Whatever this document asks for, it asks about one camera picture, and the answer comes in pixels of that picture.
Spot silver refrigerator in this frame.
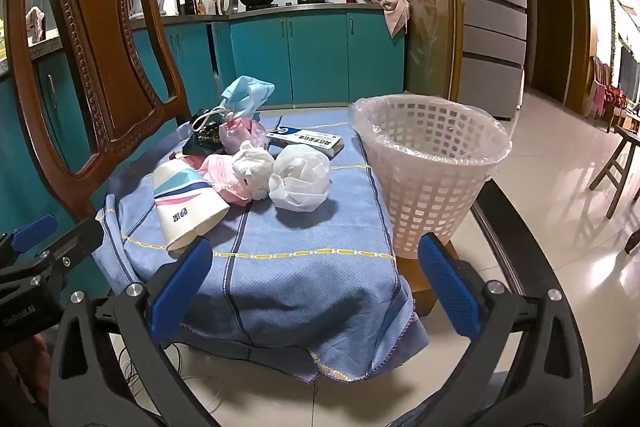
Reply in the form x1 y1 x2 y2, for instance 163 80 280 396
452 0 528 120

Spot flat screen television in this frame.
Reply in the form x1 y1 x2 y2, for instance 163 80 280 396
617 47 640 102

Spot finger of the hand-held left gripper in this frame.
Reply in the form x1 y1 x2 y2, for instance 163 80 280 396
32 219 105 290
0 213 58 265

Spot brown room door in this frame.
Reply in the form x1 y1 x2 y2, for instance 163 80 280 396
532 0 573 102

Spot blue woven cloth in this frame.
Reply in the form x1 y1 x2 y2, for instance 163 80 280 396
95 107 431 383

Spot crumpled white paper ball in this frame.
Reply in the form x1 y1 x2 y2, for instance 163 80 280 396
269 144 332 212

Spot pink dining chairs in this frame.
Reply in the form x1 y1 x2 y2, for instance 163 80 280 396
592 57 631 118

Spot dark foil snack wrapper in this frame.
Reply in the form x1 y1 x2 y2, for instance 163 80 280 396
181 109 226 156

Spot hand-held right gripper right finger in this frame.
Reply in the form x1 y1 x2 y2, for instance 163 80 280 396
417 232 596 427

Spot white blue medicine box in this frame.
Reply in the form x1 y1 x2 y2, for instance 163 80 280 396
265 124 345 158

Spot pink hanging towel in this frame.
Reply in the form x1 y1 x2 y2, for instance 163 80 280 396
369 0 412 38

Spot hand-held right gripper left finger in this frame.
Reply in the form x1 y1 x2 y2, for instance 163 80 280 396
47 237 216 427

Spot white plastic lattice wastebasket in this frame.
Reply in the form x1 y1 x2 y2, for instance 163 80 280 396
352 96 511 260

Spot floor cables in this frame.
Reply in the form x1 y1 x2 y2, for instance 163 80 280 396
117 342 223 413

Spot white dish rack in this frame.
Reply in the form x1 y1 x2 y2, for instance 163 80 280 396
127 0 168 15

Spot crumpled white tissue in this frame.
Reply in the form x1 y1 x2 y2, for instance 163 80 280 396
232 142 276 200

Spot pink plastic bag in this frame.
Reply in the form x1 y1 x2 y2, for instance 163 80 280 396
197 154 251 208
220 117 268 155

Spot blue face mask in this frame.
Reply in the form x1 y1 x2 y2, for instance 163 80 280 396
192 76 277 132

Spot white striped paper cup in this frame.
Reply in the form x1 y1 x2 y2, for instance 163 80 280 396
152 162 231 253

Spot wooden stool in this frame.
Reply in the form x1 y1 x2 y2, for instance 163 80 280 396
590 124 640 218

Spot pink lined waste basket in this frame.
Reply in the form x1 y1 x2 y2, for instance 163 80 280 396
348 94 513 178

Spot wooden framed glass door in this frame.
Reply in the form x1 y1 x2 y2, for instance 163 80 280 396
381 0 463 100

